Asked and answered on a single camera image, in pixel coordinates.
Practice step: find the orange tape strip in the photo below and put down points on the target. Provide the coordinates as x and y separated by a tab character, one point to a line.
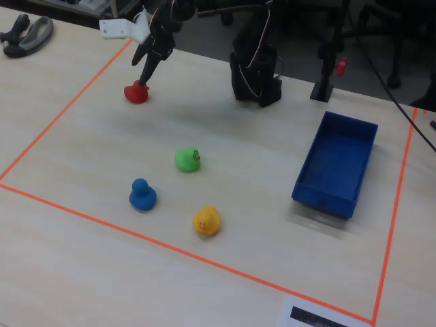
395	211
170	248
64	110

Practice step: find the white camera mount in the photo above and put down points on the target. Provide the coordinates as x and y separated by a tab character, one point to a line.
119	29

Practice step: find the black office chair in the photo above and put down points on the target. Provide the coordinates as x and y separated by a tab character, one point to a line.
227	17
391	41

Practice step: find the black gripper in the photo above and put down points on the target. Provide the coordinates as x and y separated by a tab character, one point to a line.
157	48

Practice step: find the red clamp knob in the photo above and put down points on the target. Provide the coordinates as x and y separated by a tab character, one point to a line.
341	66

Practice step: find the yellow rubber duck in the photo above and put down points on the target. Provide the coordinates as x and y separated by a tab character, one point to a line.
206	223

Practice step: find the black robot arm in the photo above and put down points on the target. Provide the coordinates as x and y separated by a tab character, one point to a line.
252	85

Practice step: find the small black object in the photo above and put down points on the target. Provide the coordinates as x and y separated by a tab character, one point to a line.
433	124

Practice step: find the red rubber duck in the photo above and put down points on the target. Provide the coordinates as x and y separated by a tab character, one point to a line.
136	96

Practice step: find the blue rubber duck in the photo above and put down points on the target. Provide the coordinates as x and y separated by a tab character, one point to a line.
141	199

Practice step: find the blue plastic box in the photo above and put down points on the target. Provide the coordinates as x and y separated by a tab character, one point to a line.
334	163

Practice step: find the white paper label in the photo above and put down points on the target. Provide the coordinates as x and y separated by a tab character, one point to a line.
299	311

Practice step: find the green rubber duck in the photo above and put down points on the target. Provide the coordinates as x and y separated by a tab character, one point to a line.
185	161

